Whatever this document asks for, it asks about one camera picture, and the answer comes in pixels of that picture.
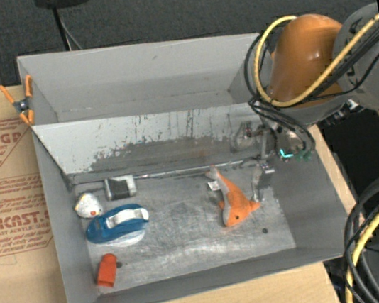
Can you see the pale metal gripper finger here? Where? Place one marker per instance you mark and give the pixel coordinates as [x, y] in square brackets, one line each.
[257, 186]
[247, 138]

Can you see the orange and grey toy fish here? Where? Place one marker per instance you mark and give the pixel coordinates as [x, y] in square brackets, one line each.
[235, 202]

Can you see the grey metal bin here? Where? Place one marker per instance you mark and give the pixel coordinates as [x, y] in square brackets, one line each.
[192, 251]

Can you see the grey and black motor block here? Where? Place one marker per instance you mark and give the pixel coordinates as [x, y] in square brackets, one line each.
[120, 187]

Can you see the blue tape dispenser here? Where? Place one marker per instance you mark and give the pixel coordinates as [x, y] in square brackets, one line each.
[116, 229]

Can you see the white toy chick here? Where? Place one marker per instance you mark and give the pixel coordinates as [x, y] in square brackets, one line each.
[87, 204]

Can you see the orange plastic cylinder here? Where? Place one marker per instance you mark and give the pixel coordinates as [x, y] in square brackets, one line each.
[107, 270]

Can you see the brown cardboard board, red print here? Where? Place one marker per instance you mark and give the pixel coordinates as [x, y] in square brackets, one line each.
[24, 282]

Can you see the black cylinder on white bracket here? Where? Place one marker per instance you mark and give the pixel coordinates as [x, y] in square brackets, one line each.
[351, 105]

